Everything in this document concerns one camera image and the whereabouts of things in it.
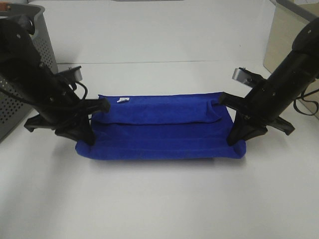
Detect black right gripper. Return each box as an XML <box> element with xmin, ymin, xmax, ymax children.
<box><xmin>218</xmin><ymin>77</ymin><xmax>295</xmax><ymax>146</ymax></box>

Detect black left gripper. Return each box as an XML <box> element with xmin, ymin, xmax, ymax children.
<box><xmin>24</xmin><ymin>74</ymin><xmax>111</xmax><ymax>145</ymax></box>

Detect blue microfibre towel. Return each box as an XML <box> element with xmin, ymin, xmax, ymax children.
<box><xmin>75</xmin><ymin>93</ymin><xmax>246</xmax><ymax>160</ymax></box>

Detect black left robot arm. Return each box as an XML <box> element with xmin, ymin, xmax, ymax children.
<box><xmin>0</xmin><ymin>17</ymin><xmax>110</xmax><ymax>145</ymax></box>

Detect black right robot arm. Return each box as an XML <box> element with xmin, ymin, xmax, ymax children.
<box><xmin>219</xmin><ymin>18</ymin><xmax>319</xmax><ymax>145</ymax></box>

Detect white towel label tag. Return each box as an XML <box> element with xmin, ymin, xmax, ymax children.
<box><xmin>117</xmin><ymin>98</ymin><xmax>130</xmax><ymax>104</ymax></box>

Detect grey perforated laundry basket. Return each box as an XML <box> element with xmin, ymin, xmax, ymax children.
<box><xmin>0</xmin><ymin>0</ymin><xmax>58</xmax><ymax>140</ymax></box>

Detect beige storage box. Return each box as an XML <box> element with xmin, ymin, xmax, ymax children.
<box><xmin>263</xmin><ymin>0</ymin><xmax>319</xmax><ymax>115</ymax></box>

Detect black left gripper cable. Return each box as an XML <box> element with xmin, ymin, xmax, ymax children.
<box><xmin>67</xmin><ymin>81</ymin><xmax>89</xmax><ymax>100</ymax></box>

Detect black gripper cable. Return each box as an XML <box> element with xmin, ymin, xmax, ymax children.
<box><xmin>293</xmin><ymin>87</ymin><xmax>319</xmax><ymax>117</ymax></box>
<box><xmin>67</xmin><ymin>81</ymin><xmax>89</xmax><ymax>100</ymax></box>

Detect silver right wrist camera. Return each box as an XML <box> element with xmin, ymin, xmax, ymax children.
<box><xmin>232</xmin><ymin>66</ymin><xmax>265</xmax><ymax>88</ymax></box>

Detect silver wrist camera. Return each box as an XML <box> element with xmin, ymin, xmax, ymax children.
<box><xmin>232</xmin><ymin>66</ymin><xmax>265</xmax><ymax>88</ymax></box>
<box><xmin>56</xmin><ymin>66</ymin><xmax>82</xmax><ymax>82</ymax></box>

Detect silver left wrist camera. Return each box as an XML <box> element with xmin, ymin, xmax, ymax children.
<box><xmin>56</xmin><ymin>66</ymin><xmax>82</xmax><ymax>82</ymax></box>

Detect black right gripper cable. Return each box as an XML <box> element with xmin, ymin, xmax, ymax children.
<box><xmin>293</xmin><ymin>87</ymin><xmax>319</xmax><ymax>117</ymax></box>

